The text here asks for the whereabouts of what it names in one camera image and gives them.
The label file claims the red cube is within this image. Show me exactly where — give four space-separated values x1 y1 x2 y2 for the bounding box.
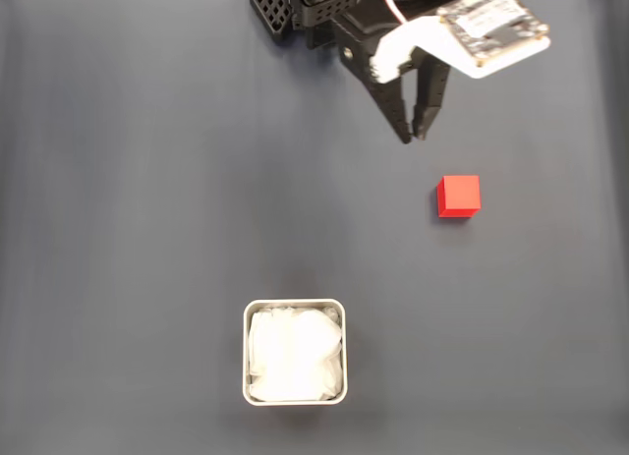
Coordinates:
436 174 482 220

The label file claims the white square box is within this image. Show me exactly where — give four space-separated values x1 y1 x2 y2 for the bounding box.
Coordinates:
242 299 349 407

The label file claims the white crumpled tissue paper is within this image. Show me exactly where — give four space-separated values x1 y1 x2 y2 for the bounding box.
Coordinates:
248 305 344 403

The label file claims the dark blue-grey table mat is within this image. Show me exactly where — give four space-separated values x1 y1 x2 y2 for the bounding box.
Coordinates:
0 0 629 455

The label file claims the white red servo wire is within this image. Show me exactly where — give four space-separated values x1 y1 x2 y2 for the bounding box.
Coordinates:
380 0 410 25

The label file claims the white mounted camera board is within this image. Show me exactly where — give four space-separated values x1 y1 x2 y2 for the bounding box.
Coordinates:
371 0 551 83

